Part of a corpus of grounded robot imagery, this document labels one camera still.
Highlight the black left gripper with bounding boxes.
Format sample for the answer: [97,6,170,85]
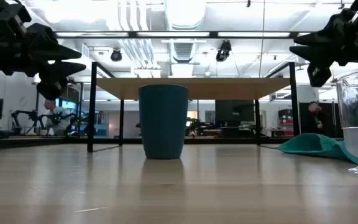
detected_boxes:
[0,0,87,78]

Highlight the dark teal plastic cup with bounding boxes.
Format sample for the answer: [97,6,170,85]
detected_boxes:
[138,84,190,161]

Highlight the wooden shelf with black legs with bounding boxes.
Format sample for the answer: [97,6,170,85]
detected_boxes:
[86,61,301,154]

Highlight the person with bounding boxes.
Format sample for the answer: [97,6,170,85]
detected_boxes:
[44,99,73,137]
[307,101,326,135]

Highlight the red storage rack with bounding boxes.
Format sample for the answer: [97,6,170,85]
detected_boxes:
[278,108,295,138]

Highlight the teal cloth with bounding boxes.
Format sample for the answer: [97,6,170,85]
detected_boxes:
[278,133,358,166]

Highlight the black cabinet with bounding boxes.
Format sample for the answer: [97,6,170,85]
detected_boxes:
[214,100,256,128]

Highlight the black overhead crossbar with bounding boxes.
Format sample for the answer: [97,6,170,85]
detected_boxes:
[53,30,311,39]

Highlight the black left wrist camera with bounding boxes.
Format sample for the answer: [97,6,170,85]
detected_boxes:
[36,74,69,101]

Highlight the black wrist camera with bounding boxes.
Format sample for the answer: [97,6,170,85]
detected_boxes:
[306,62,333,88]
[36,74,69,101]

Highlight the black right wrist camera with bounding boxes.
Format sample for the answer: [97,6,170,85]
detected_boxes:
[306,62,333,88]

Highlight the black metal table frame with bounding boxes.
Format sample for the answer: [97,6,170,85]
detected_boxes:
[0,136,344,152]

